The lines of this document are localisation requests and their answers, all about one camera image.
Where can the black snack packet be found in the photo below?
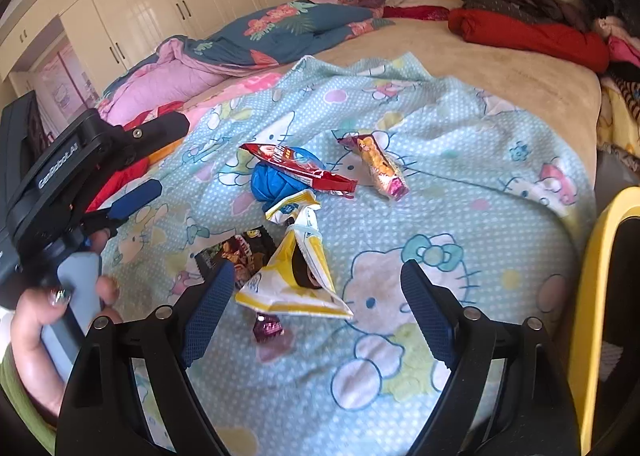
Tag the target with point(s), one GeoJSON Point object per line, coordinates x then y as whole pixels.
{"type": "Point", "coordinates": [235, 256]}

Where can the yellow trash bin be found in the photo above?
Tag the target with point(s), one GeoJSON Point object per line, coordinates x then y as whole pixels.
{"type": "Point", "coordinates": [600, 246]}

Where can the blue floral quilt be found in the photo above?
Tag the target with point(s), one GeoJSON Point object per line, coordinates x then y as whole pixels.
{"type": "Point", "coordinates": [280, 35]}

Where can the red snack wrapper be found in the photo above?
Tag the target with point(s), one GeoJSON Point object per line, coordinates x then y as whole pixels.
{"type": "Point", "coordinates": [300, 168]}

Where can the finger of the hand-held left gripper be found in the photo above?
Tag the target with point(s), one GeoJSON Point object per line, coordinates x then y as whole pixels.
{"type": "Point", "coordinates": [135, 198]}
{"type": "Point", "coordinates": [150, 133]}

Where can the person's left hand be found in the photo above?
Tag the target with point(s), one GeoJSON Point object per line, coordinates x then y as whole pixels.
{"type": "Point", "coordinates": [32, 356]}

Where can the yellow cartoon blanket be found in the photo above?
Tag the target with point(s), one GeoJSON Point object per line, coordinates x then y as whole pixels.
{"type": "Point", "coordinates": [622, 115]}

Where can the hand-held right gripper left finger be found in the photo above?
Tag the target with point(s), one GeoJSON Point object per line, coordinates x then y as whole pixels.
{"type": "Point", "coordinates": [210, 308]}

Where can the red and cream pillow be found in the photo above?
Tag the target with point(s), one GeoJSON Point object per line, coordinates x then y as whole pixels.
{"type": "Point", "coordinates": [425, 5]}

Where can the yellow white chip bag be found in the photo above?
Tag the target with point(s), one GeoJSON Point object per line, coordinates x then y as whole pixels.
{"type": "Point", "coordinates": [280, 293]}

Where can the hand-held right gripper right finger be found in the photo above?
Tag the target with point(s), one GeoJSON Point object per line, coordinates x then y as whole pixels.
{"type": "Point", "coordinates": [425, 308]}

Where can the cream wardrobe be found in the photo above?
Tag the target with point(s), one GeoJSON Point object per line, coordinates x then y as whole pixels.
{"type": "Point", "coordinates": [150, 0]}

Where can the blue plastic bag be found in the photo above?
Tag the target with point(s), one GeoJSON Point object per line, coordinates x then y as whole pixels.
{"type": "Point", "coordinates": [272, 188]}

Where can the pink cartoon blanket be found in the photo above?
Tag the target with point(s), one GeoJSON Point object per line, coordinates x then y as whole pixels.
{"type": "Point", "coordinates": [252, 84]}

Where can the rolled red garment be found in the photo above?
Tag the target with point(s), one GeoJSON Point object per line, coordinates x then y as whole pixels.
{"type": "Point", "coordinates": [525, 38]}

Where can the pink printed door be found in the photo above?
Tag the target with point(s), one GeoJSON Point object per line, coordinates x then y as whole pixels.
{"type": "Point", "coordinates": [65, 75]}

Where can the small white yellow wrapper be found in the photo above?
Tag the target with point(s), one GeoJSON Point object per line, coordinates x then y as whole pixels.
{"type": "Point", "coordinates": [290, 206]}

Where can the purple candy wrapper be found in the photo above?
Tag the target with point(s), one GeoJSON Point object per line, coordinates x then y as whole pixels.
{"type": "Point", "coordinates": [267, 328]}

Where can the light blue cartoon sheet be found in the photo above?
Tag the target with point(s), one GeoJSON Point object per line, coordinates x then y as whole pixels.
{"type": "Point", "coordinates": [475, 186]}

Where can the pink snack packet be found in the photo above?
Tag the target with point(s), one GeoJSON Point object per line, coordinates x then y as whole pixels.
{"type": "Point", "coordinates": [375, 160]}

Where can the beige bed sheet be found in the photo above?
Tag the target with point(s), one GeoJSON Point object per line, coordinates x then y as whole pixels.
{"type": "Point", "coordinates": [525, 75]}

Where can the person's left forearm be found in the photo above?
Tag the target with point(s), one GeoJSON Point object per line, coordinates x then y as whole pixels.
{"type": "Point", "coordinates": [20, 411]}

